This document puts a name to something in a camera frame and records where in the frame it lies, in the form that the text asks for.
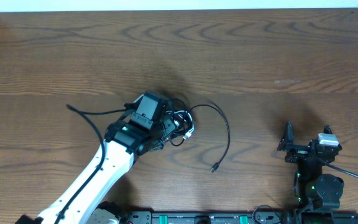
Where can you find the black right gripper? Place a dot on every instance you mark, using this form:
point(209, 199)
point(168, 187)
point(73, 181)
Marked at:
point(286, 140)

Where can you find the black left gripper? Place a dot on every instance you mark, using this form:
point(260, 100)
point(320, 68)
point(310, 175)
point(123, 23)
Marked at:
point(165, 128)

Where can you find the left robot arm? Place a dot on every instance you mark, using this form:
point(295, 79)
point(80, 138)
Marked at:
point(143, 125)

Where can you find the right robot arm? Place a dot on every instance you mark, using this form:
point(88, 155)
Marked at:
point(318, 194)

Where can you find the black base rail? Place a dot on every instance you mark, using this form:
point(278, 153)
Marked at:
point(259, 216)

